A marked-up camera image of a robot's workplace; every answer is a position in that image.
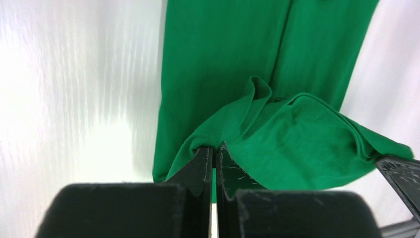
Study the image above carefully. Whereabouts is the green t-shirt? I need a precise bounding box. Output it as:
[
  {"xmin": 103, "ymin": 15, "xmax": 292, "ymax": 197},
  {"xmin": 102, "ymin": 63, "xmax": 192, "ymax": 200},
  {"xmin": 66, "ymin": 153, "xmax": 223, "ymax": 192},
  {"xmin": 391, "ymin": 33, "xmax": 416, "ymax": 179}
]
[{"xmin": 152, "ymin": 0, "xmax": 414, "ymax": 190}]

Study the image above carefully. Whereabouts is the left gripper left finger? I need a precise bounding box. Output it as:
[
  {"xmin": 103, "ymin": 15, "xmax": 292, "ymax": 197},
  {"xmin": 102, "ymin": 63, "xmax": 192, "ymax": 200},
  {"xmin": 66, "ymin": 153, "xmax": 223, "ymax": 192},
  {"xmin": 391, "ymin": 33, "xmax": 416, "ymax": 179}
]
[{"xmin": 36, "ymin": 147, "xmax": 213, "ymax": 238}]

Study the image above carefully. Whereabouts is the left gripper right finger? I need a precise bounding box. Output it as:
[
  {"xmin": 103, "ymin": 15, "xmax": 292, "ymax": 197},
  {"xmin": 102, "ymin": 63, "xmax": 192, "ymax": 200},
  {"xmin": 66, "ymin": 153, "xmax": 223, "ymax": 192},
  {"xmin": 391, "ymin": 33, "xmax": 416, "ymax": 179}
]
[{"xmin": 215, "ymin": 143, "xmax": 381, "ymax": 238}]

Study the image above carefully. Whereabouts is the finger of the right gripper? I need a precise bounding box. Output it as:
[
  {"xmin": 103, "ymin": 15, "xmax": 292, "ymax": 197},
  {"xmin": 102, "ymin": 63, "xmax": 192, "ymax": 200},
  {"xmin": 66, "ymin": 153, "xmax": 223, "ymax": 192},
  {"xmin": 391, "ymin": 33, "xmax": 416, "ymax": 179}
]
[{"xmin": 375, "ymin": 156, "xmax": 420, "ymax": 222}]

